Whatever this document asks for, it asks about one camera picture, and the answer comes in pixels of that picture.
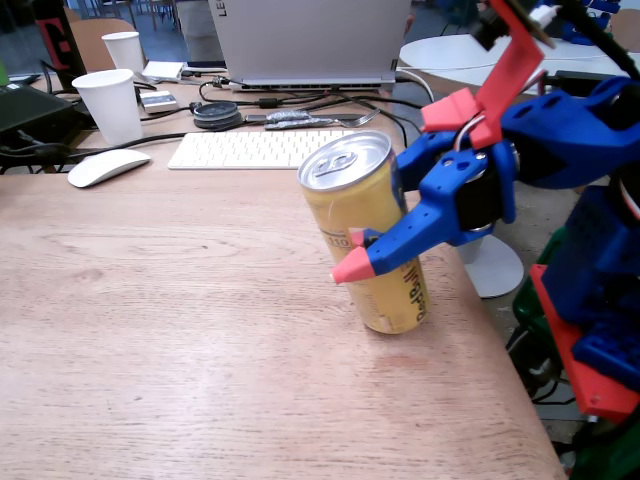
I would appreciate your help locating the blue printed robot arm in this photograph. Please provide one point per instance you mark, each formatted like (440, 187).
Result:
(575, 135)

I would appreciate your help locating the blue gripper black motor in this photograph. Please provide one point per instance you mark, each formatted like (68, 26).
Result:
(452, 186)

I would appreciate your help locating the green yellow tube can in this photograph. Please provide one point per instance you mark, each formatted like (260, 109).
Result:
(3, 75)

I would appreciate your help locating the red robot base plate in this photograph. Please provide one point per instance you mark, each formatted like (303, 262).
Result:
(595, 385)

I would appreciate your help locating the black flat box device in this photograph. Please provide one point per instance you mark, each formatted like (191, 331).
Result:
(30, 112)

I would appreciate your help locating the metal fork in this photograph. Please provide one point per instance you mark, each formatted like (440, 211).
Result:
(360, 119)

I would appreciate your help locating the silver grey laptop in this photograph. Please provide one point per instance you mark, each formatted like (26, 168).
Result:
(310, 40)

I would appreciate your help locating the small silver box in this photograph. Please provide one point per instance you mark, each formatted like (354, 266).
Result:
(159, 102)

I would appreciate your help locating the white paper cup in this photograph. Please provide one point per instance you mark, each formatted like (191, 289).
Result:
(112, 110)
(125, 52)

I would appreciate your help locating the white adapter hub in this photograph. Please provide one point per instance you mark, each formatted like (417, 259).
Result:
(162, 70)

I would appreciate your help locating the green table clamp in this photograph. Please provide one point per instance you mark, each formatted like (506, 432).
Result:
(532, 310)
(605, 460)

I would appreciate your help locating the black round lid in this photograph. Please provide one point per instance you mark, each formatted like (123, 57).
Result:
(217, 115)

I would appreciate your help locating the brown wooden chair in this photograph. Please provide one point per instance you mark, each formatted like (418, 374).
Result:
(90, 45)

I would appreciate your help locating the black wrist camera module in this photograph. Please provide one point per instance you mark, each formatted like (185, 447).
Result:
(490, 27)

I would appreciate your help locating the blue background robot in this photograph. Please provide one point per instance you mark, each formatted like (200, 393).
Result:
(590, 20)

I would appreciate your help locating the white slim keyboard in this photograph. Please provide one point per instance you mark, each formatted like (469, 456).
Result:
(240, 149)

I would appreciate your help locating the black power adapter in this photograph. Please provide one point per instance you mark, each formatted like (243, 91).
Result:
(585, 77)

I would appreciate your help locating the white computer mouse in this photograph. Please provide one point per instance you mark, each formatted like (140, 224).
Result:
(107, 167)

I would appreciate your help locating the yellow energy drink can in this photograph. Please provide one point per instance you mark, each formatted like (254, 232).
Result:
(360, 210)

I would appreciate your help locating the red camera mount bracket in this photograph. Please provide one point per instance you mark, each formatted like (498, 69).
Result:
(510, 65)

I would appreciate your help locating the round white pedestal table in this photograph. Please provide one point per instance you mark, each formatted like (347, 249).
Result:
(450, 55)

